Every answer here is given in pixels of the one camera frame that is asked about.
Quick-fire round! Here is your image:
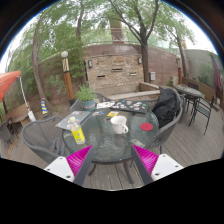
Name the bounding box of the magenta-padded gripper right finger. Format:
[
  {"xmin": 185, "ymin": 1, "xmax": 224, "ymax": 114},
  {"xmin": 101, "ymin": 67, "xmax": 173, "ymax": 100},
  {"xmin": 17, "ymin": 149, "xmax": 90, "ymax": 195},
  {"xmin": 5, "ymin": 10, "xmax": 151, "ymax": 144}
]
[{"xmin": 130, "ymin": 143, "xmax": 184, "ymax": 186}]

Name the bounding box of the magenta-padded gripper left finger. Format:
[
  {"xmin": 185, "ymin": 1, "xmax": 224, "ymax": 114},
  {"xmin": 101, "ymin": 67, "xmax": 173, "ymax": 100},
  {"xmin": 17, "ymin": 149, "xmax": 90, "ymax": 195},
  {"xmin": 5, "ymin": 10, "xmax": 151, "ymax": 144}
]
[{"xmin": 43, "ymin": 144, "xmax": 97, "ymax": 187}]

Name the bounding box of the clear bottle with yellow label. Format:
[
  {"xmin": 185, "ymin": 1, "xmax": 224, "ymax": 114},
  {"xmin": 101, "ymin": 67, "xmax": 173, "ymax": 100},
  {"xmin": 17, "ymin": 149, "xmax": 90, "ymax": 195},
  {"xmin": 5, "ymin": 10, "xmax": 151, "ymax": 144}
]
[{"xmin": 69, "ymin": 116, "xmax": 86, "ymax": 145}]

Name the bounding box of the flat round red coaster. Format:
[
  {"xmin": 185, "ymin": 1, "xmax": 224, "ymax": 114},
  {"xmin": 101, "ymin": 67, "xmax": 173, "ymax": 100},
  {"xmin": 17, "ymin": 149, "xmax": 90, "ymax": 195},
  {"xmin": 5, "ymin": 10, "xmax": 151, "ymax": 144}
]
[{"xmin": 139, "ymin": 122, "xmax": 154, "ymax": 132}]

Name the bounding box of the grey patio chair with jacket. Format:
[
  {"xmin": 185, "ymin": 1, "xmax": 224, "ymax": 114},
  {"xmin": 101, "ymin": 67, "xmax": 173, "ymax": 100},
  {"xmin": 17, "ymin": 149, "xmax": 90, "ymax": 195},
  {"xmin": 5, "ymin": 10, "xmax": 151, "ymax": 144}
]
[{"xmin": 141, "ymin": 86, "xmax": 185, "ymax": 155}]

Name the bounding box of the grey laptop with stickers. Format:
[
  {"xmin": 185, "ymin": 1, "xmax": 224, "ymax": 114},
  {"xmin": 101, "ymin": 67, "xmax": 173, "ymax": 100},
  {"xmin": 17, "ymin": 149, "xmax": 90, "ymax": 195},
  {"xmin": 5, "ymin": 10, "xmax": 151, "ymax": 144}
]
[{"xmin": 55, "ymin": 110, "xmax": 92, "ymax": 131}]

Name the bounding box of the white mug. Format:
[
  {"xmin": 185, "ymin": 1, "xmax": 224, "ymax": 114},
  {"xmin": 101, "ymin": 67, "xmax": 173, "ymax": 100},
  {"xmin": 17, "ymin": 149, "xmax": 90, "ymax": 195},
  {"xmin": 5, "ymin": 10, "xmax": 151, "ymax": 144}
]
[{"xmin": 110, "ymin": 115, "xmax": 130, "ymax": 135}]

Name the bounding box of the grey mesh patio chair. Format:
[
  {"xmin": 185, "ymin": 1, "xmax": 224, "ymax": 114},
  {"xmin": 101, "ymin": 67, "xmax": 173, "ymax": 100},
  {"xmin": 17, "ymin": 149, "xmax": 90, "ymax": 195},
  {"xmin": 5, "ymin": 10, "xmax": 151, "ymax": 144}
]
[{"xmin": 21, "ymin": 115, "xmax": 73, "ymax": 164}]

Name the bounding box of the black laptop with stickers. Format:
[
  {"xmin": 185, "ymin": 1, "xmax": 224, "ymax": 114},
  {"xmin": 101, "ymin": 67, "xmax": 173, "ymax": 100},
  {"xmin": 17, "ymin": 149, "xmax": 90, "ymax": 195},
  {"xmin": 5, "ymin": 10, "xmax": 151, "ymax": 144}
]
[{"xmin": 109, "ymin": 99, "xmax": 149, "ymax": 115}]

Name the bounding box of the black jacket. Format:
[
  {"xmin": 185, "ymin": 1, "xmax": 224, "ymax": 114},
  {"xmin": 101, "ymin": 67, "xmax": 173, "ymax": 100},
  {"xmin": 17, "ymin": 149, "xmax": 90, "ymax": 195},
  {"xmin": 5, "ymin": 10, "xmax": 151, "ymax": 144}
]
[{"xmin": 151, "ymin": 87, "xmax": 182, "ymax": 129}]

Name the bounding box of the white sticker sheet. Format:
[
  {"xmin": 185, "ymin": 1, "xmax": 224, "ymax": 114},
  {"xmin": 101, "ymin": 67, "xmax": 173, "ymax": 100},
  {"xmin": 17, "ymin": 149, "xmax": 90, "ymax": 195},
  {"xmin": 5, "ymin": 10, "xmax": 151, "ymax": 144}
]
[{"xmin": 96, "ymin": 100, "xmax": 116, "ymax": 110}]

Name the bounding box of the blue and yellow striped cone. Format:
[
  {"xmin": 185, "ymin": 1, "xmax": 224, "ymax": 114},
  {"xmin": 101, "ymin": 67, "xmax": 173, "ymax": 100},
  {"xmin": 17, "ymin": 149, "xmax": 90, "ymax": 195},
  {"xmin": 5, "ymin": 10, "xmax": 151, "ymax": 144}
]
[{"xmin": 39, "ymin": 97, "xmax": 50, "ymax": 116}]

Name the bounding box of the potted green plant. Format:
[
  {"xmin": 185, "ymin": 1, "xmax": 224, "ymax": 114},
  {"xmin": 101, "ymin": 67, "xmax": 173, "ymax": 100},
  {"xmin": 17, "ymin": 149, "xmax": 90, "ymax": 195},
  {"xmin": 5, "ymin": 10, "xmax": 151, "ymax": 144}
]
[{"xmin": 74, "ymin": 83, "xmax": 98, "ymax": 112}]

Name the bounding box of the black metal chair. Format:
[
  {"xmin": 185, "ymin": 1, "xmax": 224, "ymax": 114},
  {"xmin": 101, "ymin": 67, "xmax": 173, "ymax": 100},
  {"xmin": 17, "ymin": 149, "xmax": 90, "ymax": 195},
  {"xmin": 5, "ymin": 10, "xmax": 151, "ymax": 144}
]
[{"xmin": 188, "ymin": 96, "xmax": 216, "ymax": 136}]

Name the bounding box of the wooden bench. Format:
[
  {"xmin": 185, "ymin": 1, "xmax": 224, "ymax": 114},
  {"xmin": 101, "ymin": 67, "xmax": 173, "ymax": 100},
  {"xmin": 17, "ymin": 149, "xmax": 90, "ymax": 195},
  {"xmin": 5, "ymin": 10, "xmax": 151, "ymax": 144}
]
[{"xmin": 3, "ymin": 103, "xmax": 31, "ymax": 126}]

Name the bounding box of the dark folding chair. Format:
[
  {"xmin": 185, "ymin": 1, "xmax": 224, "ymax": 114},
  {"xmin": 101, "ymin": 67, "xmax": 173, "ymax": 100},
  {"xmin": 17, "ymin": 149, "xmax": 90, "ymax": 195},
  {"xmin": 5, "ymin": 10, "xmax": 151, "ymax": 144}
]
[{"xmin": 0, "ymin": 118, "xmax": 19, "ymax": 148}]

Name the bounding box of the dark round patio table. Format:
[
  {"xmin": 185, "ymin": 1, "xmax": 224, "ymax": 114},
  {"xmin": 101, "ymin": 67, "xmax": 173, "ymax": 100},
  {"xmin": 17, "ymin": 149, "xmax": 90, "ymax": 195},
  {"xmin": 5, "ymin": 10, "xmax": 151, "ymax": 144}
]
[{"xmin": 174, "ymin": 84, "xmax": 206, "ymax": 111}]

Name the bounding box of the dark forked tree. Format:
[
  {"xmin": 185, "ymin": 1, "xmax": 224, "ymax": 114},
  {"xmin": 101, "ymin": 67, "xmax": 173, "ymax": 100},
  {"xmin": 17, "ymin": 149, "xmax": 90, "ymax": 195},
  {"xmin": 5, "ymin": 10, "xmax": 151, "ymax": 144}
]
[{"xmin": 106, "ymin": 0, "xmax": 174, "ymax": 84}]

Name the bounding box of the slender leaning tree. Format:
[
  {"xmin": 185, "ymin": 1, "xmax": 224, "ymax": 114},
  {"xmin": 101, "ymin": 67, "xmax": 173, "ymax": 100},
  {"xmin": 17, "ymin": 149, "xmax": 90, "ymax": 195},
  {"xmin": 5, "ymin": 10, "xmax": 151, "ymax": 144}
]
[{"xmin": 31, "ymin": 13, "xmax": 49, "ymax": 105}]

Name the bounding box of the orange patio umbrella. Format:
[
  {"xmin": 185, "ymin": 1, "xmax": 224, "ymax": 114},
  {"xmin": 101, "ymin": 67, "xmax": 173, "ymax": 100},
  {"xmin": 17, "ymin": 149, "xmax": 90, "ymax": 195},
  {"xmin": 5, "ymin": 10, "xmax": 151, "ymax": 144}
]
[{"xmin": 0, "ymin": 69, "xmax": 37, "ymax": 123}]

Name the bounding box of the wooden lamp post with globe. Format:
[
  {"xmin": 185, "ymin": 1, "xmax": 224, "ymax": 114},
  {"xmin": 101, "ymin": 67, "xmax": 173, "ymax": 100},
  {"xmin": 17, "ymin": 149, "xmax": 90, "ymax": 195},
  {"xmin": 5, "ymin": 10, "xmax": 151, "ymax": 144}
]
[{"xmin": 60, "ymin": 50, "xmax": 76, "ymax": 106}]

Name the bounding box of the short wooden lamp post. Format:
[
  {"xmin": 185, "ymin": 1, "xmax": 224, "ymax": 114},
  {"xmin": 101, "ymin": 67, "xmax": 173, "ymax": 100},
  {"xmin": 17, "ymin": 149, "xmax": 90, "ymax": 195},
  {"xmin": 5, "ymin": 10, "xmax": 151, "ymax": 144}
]
[{"xmin": 175, "ymin": 54, "xmax": 184, "ymax": 86}]

